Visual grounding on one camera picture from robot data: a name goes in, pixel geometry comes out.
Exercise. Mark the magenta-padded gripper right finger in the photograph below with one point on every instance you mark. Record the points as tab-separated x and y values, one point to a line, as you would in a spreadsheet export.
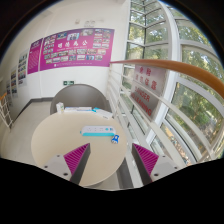
160	166

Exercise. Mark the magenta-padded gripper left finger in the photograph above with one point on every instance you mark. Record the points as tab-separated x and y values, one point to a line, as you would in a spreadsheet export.
63	166

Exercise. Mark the white teal-edged power strip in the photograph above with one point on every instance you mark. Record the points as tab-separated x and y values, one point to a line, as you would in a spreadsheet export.
97	130

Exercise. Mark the small white green box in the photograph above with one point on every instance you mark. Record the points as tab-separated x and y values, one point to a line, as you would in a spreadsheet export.
60	108

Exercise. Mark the long flat white blue box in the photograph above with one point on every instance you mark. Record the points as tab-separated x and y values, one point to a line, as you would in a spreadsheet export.
78	109

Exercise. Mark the grey curved chair back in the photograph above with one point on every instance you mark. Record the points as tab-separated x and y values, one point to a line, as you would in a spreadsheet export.
80	96

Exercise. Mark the green exit sign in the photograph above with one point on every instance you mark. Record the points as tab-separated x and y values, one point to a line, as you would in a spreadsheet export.
68	82

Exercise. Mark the frosted sign with red characters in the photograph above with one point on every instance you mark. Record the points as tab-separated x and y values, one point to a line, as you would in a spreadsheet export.
150	78

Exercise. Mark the white photo notice board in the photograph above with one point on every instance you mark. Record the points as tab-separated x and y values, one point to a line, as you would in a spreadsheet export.
22	68
13	83

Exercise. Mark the white railing with wooden handrail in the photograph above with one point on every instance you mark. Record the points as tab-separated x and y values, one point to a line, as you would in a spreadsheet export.
173	65

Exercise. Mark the narrow magenta text poster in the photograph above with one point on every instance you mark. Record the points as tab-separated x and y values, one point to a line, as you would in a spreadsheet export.
34	56

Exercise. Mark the large magenta photo poster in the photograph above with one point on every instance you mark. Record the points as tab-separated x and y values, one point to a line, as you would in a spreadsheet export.
76	50

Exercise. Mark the white-framed glass window wall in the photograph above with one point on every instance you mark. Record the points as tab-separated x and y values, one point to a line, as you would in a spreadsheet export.
193	36

